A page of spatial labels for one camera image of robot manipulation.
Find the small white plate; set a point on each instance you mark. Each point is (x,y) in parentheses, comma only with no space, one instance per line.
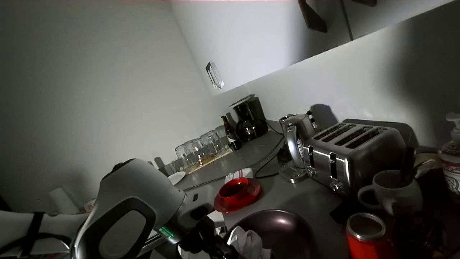
(176,177)

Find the dark jar with gold lid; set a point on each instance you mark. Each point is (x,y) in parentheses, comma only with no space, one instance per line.
(429,180)

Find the white mug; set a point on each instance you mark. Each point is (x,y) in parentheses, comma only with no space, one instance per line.
(391,194)

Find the wooden tray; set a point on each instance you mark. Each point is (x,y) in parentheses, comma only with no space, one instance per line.
(215,158)

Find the black coffee maker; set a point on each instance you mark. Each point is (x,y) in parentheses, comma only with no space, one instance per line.
(251,118)

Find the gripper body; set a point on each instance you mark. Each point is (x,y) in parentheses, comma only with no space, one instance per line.
(201,237)

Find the red striped white towel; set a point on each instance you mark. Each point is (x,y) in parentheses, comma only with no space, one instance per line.
(241,173)

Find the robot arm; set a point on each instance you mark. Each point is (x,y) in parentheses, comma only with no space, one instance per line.
(129,194)

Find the red cup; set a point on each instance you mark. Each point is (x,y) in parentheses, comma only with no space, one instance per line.
(233,187)

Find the white pump soap bottle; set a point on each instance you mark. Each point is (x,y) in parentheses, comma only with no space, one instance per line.
(451,158)

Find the row of drinking glasses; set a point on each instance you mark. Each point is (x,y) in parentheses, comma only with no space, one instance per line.
(201,147)

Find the dark purple plate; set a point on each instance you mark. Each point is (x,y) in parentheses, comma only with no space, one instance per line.
(284,230)

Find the red metal can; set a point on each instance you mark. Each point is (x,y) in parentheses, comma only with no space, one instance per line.
(366,241)

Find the silver four-slot toaster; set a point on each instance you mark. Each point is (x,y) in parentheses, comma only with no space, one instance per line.
(359,154)

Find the red saucer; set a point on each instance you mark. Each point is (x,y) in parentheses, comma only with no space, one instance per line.
(248,199)

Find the paper towel roll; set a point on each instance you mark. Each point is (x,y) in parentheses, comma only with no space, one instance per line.
(64,201)

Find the white crumpled cloth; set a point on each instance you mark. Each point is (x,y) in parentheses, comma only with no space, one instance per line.
(248,242)

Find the under-cabinet light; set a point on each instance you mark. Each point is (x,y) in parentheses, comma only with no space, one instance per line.
(215,75)

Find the white wall cabinet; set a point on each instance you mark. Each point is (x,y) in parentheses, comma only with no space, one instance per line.
(258,39)

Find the dark wine bottle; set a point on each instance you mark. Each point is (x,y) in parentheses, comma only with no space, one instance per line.
(231,135)

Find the silver electric kettle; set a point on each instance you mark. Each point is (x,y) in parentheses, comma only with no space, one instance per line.
(294,144)

